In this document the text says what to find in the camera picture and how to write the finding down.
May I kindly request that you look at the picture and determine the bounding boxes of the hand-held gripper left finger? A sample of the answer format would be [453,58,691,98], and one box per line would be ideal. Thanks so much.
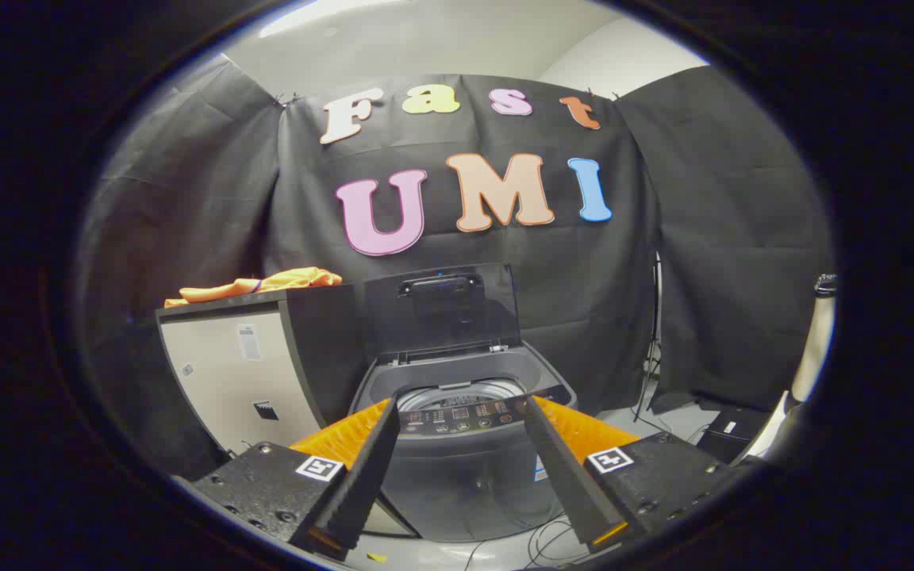
[191,397,402,561]

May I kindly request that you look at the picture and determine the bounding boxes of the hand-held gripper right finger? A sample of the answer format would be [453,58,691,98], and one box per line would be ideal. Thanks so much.
[522,394,743,556]

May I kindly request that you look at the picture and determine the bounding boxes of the dark grey washing machine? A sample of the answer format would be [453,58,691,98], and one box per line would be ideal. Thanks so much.
[350,341,578,544]

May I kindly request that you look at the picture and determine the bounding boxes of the dark glass washing machine lid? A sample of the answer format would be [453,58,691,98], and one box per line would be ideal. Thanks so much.
[362,263,523,366]

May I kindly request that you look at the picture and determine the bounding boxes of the orange garment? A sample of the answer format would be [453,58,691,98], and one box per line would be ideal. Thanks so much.
[163,266,344,308]

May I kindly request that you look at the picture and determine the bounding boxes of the black box with white label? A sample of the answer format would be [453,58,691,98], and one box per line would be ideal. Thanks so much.
[695,404,771,465]

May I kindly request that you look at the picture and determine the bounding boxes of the grey and white cabinet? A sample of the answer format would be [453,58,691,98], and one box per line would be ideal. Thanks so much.
[156,284,418,540]

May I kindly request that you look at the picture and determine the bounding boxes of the thin black stand pole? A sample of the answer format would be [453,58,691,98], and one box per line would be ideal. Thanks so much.
[636,254,664,421]

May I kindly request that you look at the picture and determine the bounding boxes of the black backdrop cloth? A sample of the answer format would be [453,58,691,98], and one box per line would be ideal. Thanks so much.
[80,59,835,481]

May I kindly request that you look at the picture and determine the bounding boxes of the white pole with black top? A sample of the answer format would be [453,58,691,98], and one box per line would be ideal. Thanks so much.
[790,274,837,405]

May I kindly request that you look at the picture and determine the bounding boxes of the ceiling light panel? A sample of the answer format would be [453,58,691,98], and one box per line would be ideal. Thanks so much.
[259,0,406,38]

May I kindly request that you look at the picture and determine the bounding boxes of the floor cables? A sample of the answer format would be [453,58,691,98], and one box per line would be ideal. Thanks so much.
[465,515,585,570]

